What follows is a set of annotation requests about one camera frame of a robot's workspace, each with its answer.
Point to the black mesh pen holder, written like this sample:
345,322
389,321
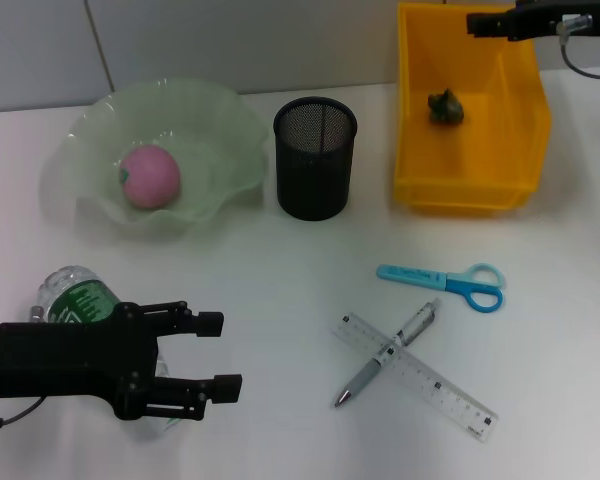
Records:
312,185

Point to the blue scissors with sheath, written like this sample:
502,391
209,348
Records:
415,276

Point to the pink peach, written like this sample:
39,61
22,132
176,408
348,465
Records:
152,177

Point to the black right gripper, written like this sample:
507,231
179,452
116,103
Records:
540,20

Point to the transparent plastic ruler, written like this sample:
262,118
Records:
445,395

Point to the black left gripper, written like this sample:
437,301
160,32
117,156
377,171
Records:
70,357

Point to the green wavy glass fruit plate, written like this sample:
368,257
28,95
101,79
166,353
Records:
205,140

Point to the green label water bottle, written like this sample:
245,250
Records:
75,295

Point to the yellow plastic storage bin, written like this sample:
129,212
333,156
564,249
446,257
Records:
480,165

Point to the silver retractable pen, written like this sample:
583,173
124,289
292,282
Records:
365,372

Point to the green plastic wrapper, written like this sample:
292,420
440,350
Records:
445,107

